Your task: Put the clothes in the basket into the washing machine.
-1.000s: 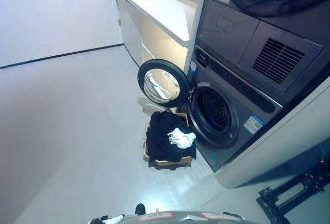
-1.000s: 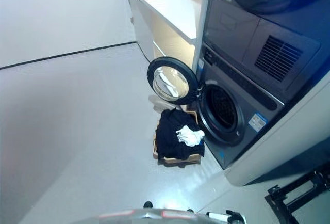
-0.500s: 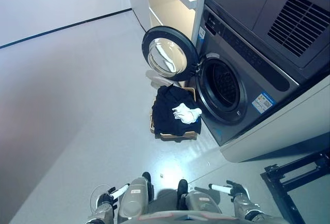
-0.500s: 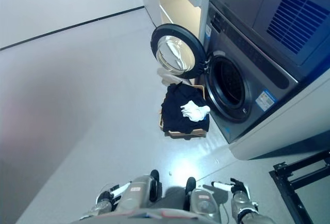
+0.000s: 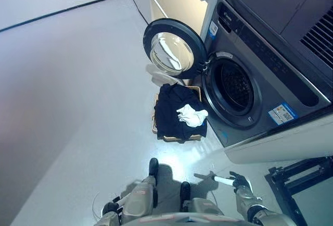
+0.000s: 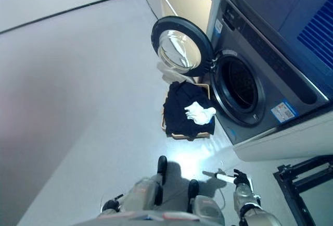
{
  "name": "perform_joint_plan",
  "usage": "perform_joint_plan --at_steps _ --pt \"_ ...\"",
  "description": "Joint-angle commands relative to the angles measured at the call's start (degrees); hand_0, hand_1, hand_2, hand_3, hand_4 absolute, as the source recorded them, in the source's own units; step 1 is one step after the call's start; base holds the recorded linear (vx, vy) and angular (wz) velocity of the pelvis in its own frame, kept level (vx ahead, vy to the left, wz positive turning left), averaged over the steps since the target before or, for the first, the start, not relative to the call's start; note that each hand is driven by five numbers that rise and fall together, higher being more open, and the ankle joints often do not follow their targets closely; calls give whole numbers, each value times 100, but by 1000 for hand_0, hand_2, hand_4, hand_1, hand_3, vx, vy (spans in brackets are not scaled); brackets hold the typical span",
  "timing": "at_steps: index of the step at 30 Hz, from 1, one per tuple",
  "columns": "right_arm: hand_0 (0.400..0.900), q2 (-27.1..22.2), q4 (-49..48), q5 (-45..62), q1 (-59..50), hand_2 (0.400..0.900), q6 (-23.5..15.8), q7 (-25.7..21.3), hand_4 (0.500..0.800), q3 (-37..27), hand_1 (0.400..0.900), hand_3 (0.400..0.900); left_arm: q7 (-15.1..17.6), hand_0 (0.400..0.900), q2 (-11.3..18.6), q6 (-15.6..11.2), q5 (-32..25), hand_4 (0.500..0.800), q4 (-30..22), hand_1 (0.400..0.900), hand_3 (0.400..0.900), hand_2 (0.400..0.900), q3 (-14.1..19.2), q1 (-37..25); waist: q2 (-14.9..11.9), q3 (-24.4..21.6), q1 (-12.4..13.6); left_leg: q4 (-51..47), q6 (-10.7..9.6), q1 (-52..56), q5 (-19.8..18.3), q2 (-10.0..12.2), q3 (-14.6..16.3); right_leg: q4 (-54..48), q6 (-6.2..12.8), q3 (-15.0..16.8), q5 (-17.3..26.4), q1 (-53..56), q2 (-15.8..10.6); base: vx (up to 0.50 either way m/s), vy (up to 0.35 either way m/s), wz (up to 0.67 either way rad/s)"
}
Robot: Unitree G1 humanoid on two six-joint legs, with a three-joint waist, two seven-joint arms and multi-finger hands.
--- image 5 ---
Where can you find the black metal stand frame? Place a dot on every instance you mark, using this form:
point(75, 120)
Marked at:
point(294, 184)

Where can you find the dark grey stacked dryer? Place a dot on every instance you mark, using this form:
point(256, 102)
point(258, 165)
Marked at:
point(286, 10)

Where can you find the black left robot foot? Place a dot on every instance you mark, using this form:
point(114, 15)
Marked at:
point(153, 166)

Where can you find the black robot foot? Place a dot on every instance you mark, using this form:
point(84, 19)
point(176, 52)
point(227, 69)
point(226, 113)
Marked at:
point(153, 166)
point(185, 190)

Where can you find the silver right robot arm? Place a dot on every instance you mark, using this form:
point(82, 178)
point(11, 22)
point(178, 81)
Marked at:
point(256, 206)

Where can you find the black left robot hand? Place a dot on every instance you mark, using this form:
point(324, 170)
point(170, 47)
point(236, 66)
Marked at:
point(114, 205)

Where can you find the woven wicker laundry basket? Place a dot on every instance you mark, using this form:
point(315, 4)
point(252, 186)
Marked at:
point(179, 137)

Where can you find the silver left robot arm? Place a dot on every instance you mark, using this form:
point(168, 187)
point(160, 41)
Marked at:
point(108, 219)

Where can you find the blue white energy label sticker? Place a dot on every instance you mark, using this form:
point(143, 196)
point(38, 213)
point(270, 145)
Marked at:
point(282, 113)

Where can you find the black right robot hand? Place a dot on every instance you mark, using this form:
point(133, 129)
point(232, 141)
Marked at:
point(235, 180)

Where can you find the grey front-load washing machine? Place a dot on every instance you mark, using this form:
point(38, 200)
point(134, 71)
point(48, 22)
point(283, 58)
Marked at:
point(262, 85)

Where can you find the black right robot foot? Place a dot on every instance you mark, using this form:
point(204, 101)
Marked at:
point(185, 190)

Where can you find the round washing machine door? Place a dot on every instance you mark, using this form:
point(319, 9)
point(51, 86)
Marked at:
point(171, 49)

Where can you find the white crumpled garment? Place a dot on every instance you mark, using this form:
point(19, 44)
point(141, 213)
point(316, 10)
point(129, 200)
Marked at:
point(192, 115)

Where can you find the silver right robot leg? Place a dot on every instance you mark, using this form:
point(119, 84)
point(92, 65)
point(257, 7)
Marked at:
point(203, 206)

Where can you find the dark navy garment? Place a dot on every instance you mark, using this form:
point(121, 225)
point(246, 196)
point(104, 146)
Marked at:
point(177, 111)

